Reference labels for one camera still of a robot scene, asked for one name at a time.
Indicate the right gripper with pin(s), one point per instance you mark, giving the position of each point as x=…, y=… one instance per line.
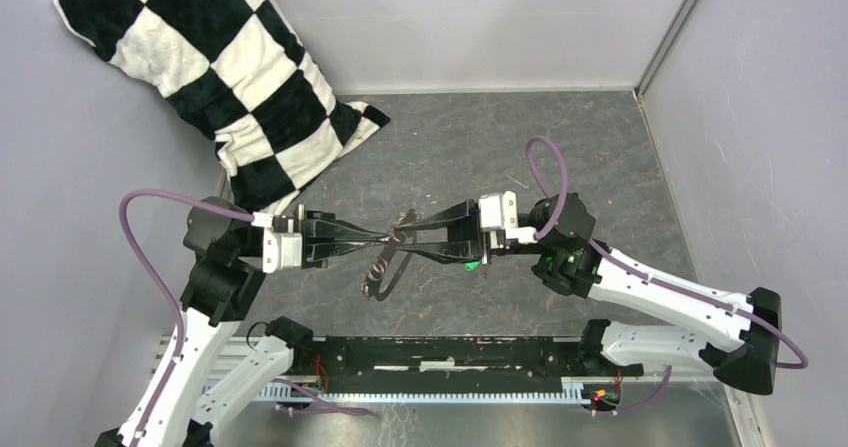
x=463, y=229

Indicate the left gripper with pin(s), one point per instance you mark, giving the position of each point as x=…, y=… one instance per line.
x=320, y=237

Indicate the metal key organizer plate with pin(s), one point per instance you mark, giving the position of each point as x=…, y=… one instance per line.
x=372, y=285

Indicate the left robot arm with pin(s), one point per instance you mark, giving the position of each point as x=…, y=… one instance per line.
x=234, y=251

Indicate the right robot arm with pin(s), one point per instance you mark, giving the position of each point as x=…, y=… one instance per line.
x=730, y=334

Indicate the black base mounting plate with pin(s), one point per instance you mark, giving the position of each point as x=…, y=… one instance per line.
x=450, y=365

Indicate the black and white checkered pillow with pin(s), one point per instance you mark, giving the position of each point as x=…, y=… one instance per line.
x=237, y=71

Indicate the aluminium corner profile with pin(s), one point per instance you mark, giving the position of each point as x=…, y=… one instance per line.
x=670, y=37

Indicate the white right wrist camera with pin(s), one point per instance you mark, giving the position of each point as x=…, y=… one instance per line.
x=499, y=221

